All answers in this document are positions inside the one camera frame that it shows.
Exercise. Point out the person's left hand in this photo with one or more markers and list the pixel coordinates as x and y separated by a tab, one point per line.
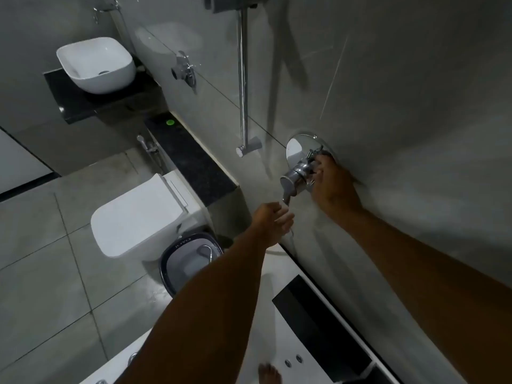
272	220

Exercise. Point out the chrome basin tap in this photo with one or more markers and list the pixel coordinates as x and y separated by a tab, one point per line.
105	9

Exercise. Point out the white toilet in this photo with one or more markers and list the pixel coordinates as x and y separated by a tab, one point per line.
140	215

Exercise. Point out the white door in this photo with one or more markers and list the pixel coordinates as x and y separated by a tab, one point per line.
20	163

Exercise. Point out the person's right hand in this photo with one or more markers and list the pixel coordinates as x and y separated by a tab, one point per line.
334	187

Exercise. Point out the black granite basin shelf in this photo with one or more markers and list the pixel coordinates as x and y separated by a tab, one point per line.
76	103

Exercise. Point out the person's foot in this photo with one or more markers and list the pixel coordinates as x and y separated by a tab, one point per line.
269	375

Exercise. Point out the grey plastic bucket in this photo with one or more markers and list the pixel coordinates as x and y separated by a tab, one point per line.
180	267

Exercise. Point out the person's left forearm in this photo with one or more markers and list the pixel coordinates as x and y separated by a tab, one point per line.
208	315

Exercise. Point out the white ceramic basin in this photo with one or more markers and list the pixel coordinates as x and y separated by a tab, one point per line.
96	65

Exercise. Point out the small chrome wall tap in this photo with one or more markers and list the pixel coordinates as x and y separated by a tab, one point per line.
185	69

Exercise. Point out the white bathtub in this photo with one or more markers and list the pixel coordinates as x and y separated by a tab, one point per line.
276	315

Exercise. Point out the person's right forearm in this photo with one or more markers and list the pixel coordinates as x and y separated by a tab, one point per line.
432	291

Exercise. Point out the chrome toilet hand sprayer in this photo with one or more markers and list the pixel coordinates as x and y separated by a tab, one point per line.
146	144

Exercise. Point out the black granite ledge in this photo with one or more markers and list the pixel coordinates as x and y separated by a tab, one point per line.
192	159

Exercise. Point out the chrome shower mixer valve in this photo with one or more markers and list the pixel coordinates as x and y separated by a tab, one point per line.
297	177

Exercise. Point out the chrome shower rail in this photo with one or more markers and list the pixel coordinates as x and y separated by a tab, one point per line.
242	75

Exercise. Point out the black bathtub panel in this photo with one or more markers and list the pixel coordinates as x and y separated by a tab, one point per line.
320	327

